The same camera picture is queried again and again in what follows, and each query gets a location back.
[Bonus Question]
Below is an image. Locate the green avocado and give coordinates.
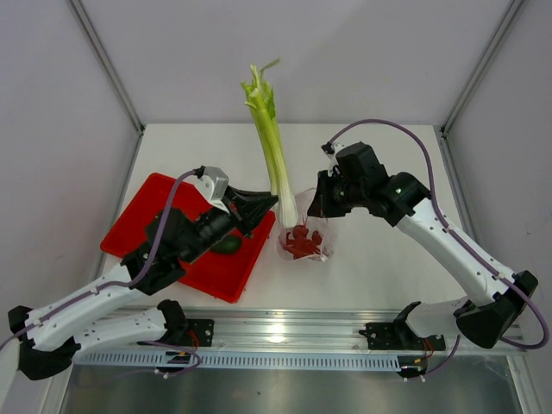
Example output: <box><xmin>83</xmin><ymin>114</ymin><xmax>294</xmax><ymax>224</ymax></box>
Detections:
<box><xmin>210</xmin><ymin>235</ymin><xmax>242</xmax><ymax>255</ymax></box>

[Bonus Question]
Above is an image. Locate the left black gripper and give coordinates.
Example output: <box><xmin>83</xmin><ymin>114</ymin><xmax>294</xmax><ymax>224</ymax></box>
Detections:
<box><xmin>180</xmin><ymin>185</ymin><xmax>279</xmax><ymax>265</ymax></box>

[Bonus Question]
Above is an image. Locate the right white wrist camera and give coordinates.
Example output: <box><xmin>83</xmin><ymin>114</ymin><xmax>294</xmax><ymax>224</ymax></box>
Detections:
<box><xmin>322</xmin><ymin>141</ymin><xmax>345</xmax><ymax>177</ymax></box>

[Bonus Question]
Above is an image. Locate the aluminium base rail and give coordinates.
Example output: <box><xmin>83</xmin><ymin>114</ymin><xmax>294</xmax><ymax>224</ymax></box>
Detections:
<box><xmin>58</xmin><ymin>308</ymin><xmax>528</xmax><ymax>351</ymax></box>

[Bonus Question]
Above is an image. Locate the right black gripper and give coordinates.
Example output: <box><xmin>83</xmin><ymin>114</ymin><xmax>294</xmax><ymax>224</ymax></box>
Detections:
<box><xmin>308</xmin><ymin>170</ymin><xmax>367</xmax><ymax>218</ymax></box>

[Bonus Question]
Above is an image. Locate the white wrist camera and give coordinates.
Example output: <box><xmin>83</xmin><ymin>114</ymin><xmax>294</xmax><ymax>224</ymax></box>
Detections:
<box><xmin>194</xmin><ymin>166</ymin><xmax>229</xmax><ymax>213</ymax></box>
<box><xmin>322</xmin><ymin>141</ymin><xmax>345</xmax><ymax>177</ymax></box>

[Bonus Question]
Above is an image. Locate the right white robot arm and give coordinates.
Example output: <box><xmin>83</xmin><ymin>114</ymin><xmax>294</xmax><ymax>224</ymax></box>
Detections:
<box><xmin>307</xmin><ymin>142</ymin><xmax>537</xmax><ymax>348</ymax></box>

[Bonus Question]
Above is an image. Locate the green celery stalk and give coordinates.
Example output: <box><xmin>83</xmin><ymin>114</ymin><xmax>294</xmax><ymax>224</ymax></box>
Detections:
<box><xmin>241</xmin><ymin>58</ymin><xmax>298</xmax><ymax>228</ymax></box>

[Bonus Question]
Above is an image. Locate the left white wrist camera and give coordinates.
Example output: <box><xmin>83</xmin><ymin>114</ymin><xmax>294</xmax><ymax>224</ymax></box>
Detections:
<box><xmin>194</xmin><ymin>166</ymin><xmax>229</xmax><ymax>213</ymax></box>

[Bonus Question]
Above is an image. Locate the slotted cable duct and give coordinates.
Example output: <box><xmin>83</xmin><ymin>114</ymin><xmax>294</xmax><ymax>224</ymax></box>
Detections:
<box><xmin>75</xmin><ymin>348</ymin><xmax>422</xmax><ymax>372</ymax></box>

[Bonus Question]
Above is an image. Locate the red plastic tray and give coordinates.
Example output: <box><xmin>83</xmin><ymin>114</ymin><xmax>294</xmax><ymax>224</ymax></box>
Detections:
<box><xmin>100</xmin><ymin>172</ymin><xmax>275</xmax><ymax>303</ymax></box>

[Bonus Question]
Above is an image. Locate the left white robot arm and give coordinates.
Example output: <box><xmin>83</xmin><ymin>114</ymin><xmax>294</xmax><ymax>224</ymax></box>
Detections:
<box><xmin>8</xmin><ymin>187</ymin><xmax>278</xmax><ymax>380</ymax></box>

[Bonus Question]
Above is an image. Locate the clear zip top bag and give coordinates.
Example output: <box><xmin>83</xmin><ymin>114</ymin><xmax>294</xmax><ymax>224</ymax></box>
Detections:
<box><xmin>276</xmin><ymin>187</ymin><xmax>338</xmax><ymax>262</ymax></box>

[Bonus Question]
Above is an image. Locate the red toy lobster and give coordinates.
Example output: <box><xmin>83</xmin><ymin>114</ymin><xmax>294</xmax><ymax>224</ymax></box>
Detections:
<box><xmin>282</xmin><ymin>224</ymin><xmax>323</xmax><ymax>260</ymax></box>

